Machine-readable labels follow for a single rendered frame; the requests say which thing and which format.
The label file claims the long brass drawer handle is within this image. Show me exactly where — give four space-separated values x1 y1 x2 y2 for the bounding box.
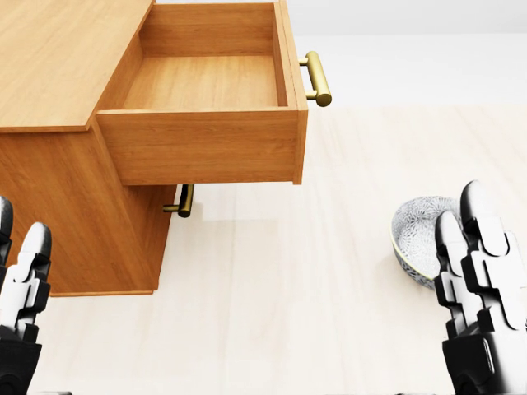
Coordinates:
298 50 333 109

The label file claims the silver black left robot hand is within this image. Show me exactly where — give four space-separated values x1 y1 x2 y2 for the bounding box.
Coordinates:
0 196 54 395

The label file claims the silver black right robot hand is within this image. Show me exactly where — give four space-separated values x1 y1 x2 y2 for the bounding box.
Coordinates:
433 179 527 395

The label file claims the open wooden drawer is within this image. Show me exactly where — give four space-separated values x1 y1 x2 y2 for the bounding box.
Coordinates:
95 2 310 187

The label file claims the patterned grey bowl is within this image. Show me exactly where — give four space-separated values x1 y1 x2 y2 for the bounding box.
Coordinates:
389 196 463 291

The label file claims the short brass drawer handle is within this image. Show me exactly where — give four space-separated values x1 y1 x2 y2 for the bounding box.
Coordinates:
162 184 195 219

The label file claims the wooden cabinet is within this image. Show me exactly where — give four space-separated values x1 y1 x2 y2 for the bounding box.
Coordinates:
0 0 178 298

